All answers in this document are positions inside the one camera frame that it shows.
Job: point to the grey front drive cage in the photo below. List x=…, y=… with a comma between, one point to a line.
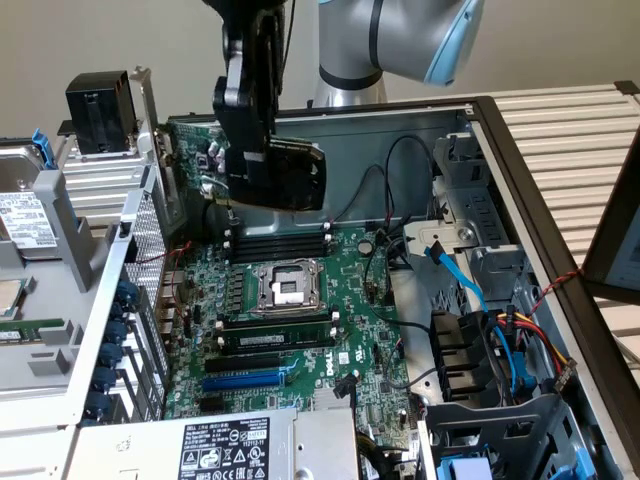
x=480, y=425

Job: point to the open metal PC case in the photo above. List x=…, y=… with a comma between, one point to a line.
x=380, y=200

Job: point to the black table end cap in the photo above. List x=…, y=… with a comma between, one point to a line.
x=627, y=90

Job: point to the black plastic fan shroud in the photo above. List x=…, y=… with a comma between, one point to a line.
x=460, y=350

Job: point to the silver rear port block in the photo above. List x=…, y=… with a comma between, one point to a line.
x=170, y=300

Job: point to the black CPU cooler block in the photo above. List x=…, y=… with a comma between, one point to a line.
x=97, y=112

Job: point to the black RAM slot white clips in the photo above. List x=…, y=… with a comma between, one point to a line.
x=220, y=343
x=280, y=242
x=275, y=322
x=280, y=235

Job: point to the green Dell motherboard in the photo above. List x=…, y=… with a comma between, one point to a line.
x=360, y=300

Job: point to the silver chipset heatsink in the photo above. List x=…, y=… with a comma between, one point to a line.
x=330, y=399

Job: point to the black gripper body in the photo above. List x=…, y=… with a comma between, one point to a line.
x=250, y=10

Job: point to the dark framed monitor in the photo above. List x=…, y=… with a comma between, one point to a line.
x=612, y=240

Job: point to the round coin battery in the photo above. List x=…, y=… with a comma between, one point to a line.
x=366, y=246

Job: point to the metal CPU socket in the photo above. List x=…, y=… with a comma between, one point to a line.
x=289, y=287

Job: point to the blue expansion slot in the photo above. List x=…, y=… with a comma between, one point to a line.
x=242, y=381

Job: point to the square silver CPU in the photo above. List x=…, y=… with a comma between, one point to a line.
x=9, y=300

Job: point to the green spare RAM stick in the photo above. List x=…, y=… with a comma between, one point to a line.
x=20, y=334

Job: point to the silver hard disk white label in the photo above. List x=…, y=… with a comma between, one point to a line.
x=20, y=215

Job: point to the metal disk bay cage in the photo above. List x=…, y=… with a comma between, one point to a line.
x=480, y=210

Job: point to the silver power supply with label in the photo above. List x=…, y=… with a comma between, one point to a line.
x=150, y=445

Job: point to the blue disk caddy clip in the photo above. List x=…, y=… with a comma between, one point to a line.
x=42, y=150

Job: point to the short black expansion slot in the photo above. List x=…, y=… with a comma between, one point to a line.
x=212, y=405

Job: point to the grey parts rack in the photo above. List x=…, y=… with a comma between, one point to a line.
x=45, y=365

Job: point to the blue card retention latch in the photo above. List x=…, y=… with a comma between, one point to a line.
x=126, y=291
x=110, y=354
x=103, y=377
x=119, y=311
x=97, y=404
x=116, y=332

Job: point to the long black expansion slot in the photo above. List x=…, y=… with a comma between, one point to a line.
x=242, y=362

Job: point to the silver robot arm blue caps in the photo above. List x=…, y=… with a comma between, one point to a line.
x=360, y=40

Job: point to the green graphics card black shroud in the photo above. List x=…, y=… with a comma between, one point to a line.
x=300, y=175

